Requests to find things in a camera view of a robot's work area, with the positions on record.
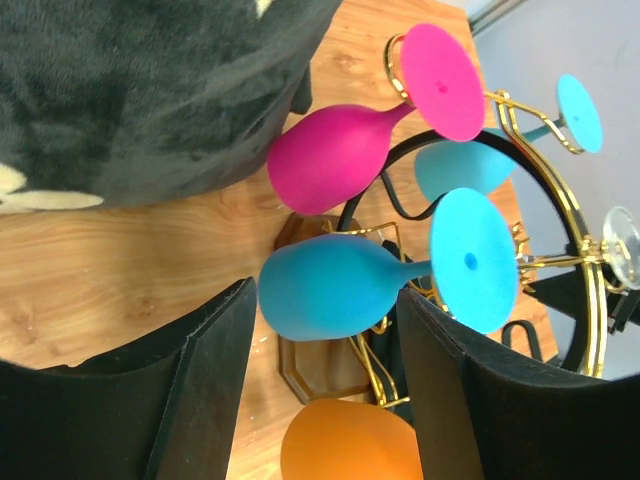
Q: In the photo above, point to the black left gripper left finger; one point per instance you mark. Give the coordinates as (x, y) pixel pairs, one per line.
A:
(161, 407)

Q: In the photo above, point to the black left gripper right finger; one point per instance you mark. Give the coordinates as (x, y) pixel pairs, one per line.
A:
(483, 411)

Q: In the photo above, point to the blue plastic wine glass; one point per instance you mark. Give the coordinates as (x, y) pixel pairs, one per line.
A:
(337, 285)

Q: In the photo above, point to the teal plastic wine glass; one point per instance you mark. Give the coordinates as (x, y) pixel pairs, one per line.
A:
(446, 165)

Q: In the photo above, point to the magenta plastic wine glass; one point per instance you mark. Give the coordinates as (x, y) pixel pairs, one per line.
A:
(336, 152)

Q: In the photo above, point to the orange plastic wine glass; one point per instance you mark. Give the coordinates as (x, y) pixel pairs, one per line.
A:
(338, 439)

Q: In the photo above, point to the clear wine glass rear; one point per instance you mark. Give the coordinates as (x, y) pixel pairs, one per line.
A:
(618, 248)

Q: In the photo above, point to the black patterned plush pillow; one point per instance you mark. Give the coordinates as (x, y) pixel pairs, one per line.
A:
(109, 104)

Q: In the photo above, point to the gold wire wine glass rack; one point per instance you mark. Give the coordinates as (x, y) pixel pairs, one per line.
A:
(500, 131)

